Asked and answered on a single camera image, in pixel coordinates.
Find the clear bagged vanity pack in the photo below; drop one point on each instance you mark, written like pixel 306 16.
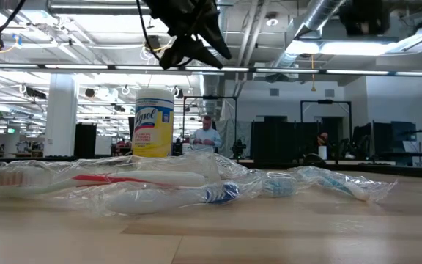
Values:
pixel 233 166

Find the standing person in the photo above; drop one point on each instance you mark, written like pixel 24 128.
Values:
pixel 206 137

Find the white cylinder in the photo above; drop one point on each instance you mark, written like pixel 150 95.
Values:
pixel 322 152

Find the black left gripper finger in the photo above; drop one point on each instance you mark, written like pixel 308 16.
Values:
pixel 185 51
pixel 214 36

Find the overhead bar with light strips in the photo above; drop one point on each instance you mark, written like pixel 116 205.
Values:
pixel 306 70

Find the black partition wall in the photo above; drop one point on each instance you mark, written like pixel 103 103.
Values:
pixel 277 143

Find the white pillar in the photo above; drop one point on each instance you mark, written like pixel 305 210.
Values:
pixel 61 117

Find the black frame stand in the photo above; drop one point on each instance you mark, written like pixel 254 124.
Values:
pixel 324 101
pixel 225 97

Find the red white bagged toothbrush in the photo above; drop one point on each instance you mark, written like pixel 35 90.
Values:
pixel 141 179

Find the silver ventilation duct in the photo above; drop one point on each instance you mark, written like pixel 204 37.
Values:
pixel 321 14

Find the dark blue bagged toothbrush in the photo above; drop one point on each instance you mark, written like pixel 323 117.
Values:
pixel 152 199

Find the light blue bagged toothbrush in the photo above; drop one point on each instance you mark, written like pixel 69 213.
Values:
pixel 278 186
pixel 346 187

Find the yellow white wipes canister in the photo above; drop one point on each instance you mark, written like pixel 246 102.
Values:
pixel 152 124

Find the seated person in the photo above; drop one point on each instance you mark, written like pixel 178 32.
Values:
pixel 322 139

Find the black partition panel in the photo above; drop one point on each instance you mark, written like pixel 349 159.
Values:
pixel 85 141

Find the dark background monitor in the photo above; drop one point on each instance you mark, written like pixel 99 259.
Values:
pixel 403 135

